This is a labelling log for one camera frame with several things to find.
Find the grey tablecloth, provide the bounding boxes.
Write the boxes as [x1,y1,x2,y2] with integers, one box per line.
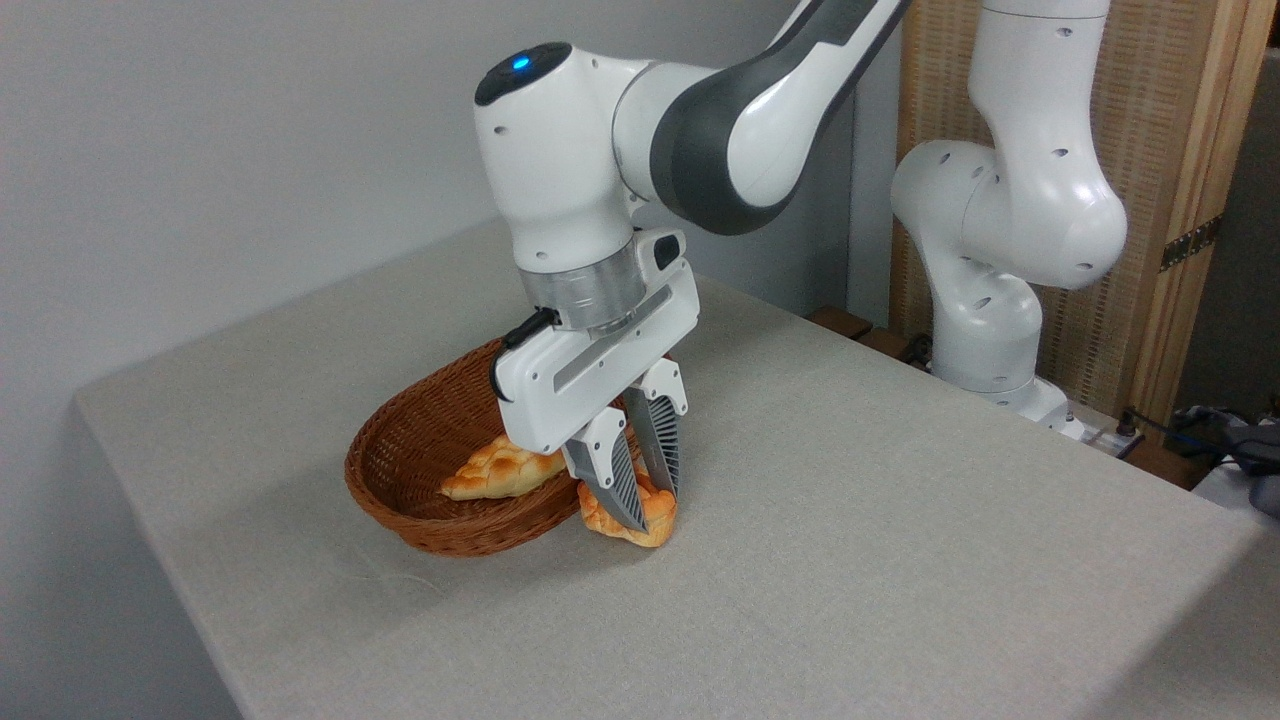
[72,215,1280,720]

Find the brown oval wicker basket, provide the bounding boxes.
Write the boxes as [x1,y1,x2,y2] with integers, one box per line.
[344,338,643,558]

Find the black power cable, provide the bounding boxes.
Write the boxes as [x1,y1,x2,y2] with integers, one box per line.
[1118,405,1246,463]

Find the grey blue bag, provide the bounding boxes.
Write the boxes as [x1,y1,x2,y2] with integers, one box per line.
[1168,398,1280,521]

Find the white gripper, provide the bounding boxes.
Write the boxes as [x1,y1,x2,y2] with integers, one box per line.
[490,228,701,534]

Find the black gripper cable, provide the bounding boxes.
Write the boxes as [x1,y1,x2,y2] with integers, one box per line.
[489,307,560,403]

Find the long braided bread loaf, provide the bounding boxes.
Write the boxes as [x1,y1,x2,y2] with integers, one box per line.
[441,433,569,501]

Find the round orange muffin bread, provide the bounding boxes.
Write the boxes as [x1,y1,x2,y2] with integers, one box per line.
[577,468,679,549]

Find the dark metal screen hinge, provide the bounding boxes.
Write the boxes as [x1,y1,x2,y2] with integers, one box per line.
[1160,215,1223,273]

